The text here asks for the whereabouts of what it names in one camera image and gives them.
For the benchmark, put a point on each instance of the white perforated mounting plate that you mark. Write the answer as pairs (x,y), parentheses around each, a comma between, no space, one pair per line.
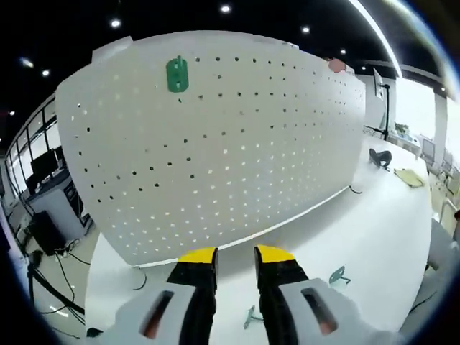
(215,161)

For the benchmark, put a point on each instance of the black computer tower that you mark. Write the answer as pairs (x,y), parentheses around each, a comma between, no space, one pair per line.
(46,233)

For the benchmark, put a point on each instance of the yellow cloth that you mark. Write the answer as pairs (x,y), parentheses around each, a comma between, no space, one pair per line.
(409,178)

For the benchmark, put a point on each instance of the black monitor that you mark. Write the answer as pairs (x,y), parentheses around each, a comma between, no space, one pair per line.
(46,163)

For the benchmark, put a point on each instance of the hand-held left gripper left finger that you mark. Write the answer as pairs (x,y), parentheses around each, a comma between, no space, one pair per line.
(154,309)

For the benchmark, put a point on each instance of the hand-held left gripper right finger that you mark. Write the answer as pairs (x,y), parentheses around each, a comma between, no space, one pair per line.
(309,309)

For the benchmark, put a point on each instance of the green metal hook assembly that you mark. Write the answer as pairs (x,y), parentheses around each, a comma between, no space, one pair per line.
(177,75)
(338,276)
(249,318)

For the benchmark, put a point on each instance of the white ceiling light strip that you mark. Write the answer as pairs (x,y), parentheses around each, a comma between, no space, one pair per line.
(377,36)

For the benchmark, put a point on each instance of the black headset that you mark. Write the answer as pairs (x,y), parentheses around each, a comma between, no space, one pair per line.
(381,157)

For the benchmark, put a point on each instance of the small white display panel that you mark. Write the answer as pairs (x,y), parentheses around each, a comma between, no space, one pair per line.
(378,82)

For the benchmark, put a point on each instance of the row of office desks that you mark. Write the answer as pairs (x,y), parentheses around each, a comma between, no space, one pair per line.
(440,169)

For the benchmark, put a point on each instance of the green potted plant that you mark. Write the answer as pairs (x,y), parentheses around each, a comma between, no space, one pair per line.
(400,127)

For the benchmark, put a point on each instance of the black floor tripod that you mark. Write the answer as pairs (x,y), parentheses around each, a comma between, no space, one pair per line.
(54,291)

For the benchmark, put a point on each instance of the black tripod stand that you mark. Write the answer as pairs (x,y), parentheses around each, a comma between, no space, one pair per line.
(387,115)

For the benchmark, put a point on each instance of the round ceiling spotlights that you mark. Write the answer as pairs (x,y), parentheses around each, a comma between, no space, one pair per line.
(115,23)

